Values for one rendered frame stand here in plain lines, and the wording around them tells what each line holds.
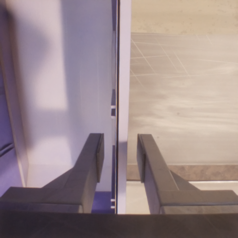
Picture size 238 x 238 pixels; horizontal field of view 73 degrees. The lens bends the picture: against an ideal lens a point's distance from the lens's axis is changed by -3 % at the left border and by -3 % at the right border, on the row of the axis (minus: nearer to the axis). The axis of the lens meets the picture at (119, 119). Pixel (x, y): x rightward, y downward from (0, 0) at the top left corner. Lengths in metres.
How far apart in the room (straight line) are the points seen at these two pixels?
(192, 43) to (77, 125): 0.22
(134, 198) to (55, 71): 0.27
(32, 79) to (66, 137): 0.11
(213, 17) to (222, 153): 0.22
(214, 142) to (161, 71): 0.16
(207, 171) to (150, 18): 0.28
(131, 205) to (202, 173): 0.15
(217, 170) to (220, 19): 0.26
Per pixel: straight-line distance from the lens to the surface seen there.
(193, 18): 0.29
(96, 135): 0.15
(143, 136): 0.15
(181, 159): 0.32
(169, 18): 0.28
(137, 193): 0.35
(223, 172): 0.38
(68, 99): 0.28
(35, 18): 0.30
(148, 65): 0.27
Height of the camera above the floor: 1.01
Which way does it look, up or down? 74 degrees down
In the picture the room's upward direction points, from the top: 179 degrees counter-clockwise
